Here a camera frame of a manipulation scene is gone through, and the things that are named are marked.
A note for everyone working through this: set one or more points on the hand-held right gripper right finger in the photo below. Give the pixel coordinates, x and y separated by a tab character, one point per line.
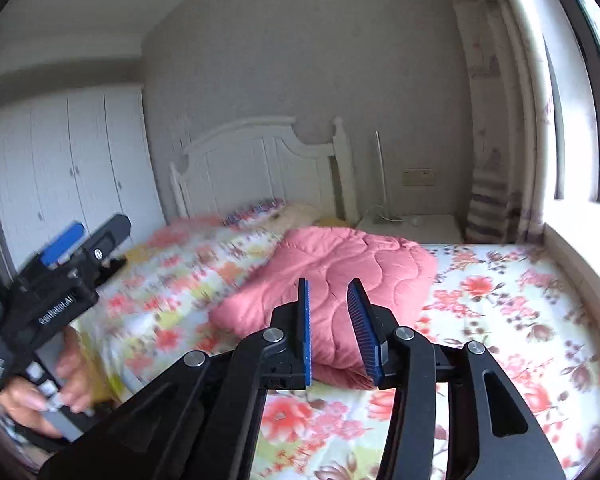
365	330

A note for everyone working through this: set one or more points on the wall socket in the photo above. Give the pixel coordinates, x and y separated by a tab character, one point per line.
419	177

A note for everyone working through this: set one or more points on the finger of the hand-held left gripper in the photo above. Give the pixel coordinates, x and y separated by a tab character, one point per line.
107	240
62	244

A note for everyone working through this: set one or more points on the embroidered pillow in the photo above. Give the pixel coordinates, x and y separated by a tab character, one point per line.
255	211

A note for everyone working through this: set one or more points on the pink quilted jacket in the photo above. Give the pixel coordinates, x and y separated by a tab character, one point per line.
340	265

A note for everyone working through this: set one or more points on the white nightstand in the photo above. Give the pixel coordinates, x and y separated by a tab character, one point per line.
420	227

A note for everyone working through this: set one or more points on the silver pole lamp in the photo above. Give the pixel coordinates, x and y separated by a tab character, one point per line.
381	175

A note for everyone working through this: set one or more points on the cream pillow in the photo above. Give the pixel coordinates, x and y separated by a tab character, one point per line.
297	216

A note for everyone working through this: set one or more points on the person's left hand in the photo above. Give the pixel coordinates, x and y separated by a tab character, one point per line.
75	375

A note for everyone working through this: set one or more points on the patterned curtain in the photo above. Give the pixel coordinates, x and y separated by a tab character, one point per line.
500	110

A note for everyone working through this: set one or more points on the white wardrobe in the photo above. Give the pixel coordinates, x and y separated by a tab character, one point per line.
75	170

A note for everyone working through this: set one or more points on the white bed headboard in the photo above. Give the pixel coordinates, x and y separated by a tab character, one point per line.
260	165

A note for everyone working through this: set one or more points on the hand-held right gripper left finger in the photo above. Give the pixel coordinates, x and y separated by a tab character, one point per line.
305	330

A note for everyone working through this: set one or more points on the stone window sill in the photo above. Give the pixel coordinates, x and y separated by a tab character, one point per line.
585	260

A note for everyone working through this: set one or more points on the floral bed sheet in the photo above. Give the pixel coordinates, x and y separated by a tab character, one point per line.
495	300

